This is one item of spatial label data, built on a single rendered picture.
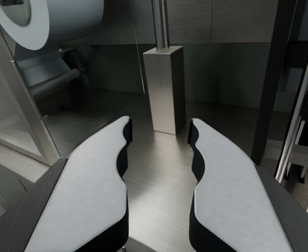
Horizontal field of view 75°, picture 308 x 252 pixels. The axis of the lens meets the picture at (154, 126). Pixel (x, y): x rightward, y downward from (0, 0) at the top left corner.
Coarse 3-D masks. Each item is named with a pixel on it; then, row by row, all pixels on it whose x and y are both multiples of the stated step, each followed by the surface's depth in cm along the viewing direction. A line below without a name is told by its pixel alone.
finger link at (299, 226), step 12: (264, 168) 8; (264, 180) 8; (276, 180) 8; (276, 192) 7; (288, 192) 7; (276, 204) 7; (288, 204) 7; (288, 216) 6; (300, 216) 6; (288, 228) 6; (300, 228) 6; (288, 240) 6; (300, 240) 6
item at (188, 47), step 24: (144, 48) 88; (192, 48) 78; (216, 48) 73; (240, 48) 69; (264, 48) 66; (144, 72) 95; (192, 72) 83; (216, 72) 78; (240, 72) 73; (264, 72) 69; (192, 96) 89; (216, 96) 83; (240, 96) 78; (288, 96) 69
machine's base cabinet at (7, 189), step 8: (0, 176) 92; (8, 176) 83; (0, 184) 103; (8, 184) 92; (16, 184) 83; (24, 184) 76; (0, 192) 117; (8, 192) 103; (16, 192) 92; (24, 192) 83; (0, 200) 136; (8, 200) 117; (120, 248) 57; (128, 248) 53
